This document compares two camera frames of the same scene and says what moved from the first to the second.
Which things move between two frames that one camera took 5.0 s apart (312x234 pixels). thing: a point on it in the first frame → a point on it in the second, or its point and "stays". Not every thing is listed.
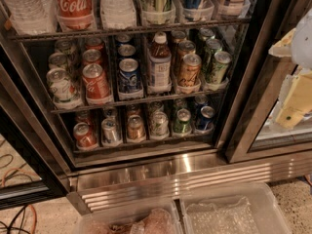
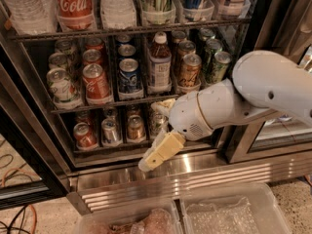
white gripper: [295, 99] → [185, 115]
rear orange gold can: [176, 36] stays
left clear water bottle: [32, 9] stays
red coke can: [97, 89] stays
